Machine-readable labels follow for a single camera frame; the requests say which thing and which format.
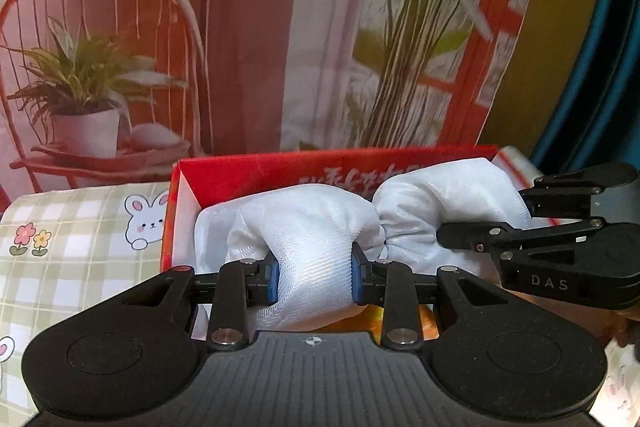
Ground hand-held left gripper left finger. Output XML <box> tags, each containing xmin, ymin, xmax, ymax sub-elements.
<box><xmin>115</xmin><ymin>256</ymin><xmax>280</xmax><ymax>352</ymax></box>

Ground teal curtain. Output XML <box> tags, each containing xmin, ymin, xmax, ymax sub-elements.
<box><xmin>530</xmin><ymin>0</ymin><xmax>640</xmax><ymax>178</ymax></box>

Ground white cloth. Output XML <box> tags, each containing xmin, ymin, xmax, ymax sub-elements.
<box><xmin>192</xmin><ymin>157</ymin><xmax>533</xmax><ymax>333</ymax></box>

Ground person's right hand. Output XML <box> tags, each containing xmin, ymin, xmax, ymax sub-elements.
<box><xmin>575</xmin><ymin>304</ymin><xmax>640</xmax><ymax>348</ymax></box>

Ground printed room backdrop cloth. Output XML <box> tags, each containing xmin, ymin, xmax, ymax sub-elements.
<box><xmin>0</xmin><ymin>0</ymin><xmax>546</xmax><ymax>208</ymax></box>

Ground green checked tablecloth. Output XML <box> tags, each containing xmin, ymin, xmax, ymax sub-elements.
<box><xmin>0</xmin><ymin>147</ymin><xmax>640</xmax><ymax>413</ymax></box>

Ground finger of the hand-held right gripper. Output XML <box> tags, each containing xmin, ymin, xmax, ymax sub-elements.
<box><xmin>519</xmin><ymin>163</ymin><xmax>640</xmax><ymax>218</ymax></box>
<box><xmin>436</xmin><ymin>217</ymin><xmax>608</xmax><ymax>253</ymax></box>

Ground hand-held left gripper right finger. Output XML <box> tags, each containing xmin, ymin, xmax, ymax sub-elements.
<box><xmin>350</xmin><ymin>242</ymin><xmax>501</xmax><ymax>350</ymax></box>

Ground red cardboard box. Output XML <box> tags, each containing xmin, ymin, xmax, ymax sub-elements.
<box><xmin>160</xmin><ymin>144</ymin><xmax>531</xmax><ymax>343</ymax></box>

